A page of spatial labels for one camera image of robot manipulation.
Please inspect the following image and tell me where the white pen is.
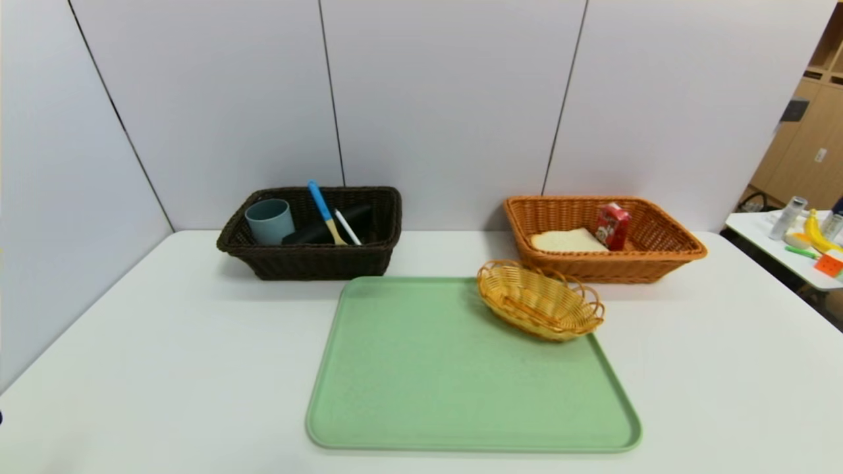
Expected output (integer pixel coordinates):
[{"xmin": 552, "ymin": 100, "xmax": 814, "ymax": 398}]
[{"xmin": 333, "ymin": 209, "xmax": 363, "ymax": 247}]

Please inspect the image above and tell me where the yellow spoon with blue handle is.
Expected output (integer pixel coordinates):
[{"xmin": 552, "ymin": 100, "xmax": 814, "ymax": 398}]
[{"xmin": 307, "ymin": 180, "xmax": 348, "ymax": 247}]

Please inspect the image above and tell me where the black soft case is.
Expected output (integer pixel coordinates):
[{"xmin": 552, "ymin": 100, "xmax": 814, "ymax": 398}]
[{"xmin": 281, "ymin": 203, "xmax": 373, "ymax": 246}]

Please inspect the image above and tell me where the slice of toast bread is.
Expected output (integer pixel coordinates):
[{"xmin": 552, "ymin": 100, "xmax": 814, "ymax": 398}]
[{"xmin": 531, "ymin": 227, "xmax": 611, "ymax": 253}]

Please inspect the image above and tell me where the blue-grey plastic cup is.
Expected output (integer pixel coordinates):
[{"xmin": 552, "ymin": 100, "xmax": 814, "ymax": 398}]
[{"xmin": 244, "ymin": 198, "xmax": 296, "ymax": 246}]

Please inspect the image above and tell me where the red milk carton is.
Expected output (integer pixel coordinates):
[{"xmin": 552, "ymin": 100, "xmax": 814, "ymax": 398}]
[{"xmin": 595, "ymin": 201, "xmax": 632, "ymax": 251}]

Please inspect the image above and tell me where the dark brown wicker basket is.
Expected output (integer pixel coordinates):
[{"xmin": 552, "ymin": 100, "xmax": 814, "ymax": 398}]
[{"xmin": 217, "ymin": 186, "xmax": 403, "ymax": 281}]

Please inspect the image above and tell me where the small yellow oval wicker basket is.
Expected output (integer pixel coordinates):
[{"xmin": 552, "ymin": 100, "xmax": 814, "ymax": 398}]
[{"xmin": 476, "ymin": 259, "xmax": 606, "ymax": 342}]

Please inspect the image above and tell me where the orange wicker basket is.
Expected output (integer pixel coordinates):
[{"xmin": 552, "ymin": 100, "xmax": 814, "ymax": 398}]
[{"xmin": 504, "ymin": 196, "xmax": 708, "ymax": 284}]

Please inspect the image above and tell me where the light green plastic tray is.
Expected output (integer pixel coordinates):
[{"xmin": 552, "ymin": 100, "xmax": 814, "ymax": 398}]
[{"xmin": 306, "ymin": 275, "xmax": 643, "ymax": 454}]

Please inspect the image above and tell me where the white side table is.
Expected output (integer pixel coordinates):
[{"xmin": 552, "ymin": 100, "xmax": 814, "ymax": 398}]
[{"xmin": 725, "ymin": 209, "xmax": 843, "ymax": 292}]

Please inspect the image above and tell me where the clear plastic bottle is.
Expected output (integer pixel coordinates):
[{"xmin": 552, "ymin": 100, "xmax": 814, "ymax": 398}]
[{"xmin": 769, "ymin": 196, "xmax": 808, "ymax": 242}]

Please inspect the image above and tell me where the wooden cabinet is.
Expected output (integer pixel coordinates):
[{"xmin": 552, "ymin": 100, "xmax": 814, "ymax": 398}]
[{"xmin": 749, "ymin": 3, "xmax": 843, "ymax": 211}]

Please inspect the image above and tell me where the yellow banana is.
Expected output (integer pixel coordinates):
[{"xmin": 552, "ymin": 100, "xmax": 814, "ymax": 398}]
[{"xmin": 803, "ymin": 209, "xmax": 843, "ymax": 253}]

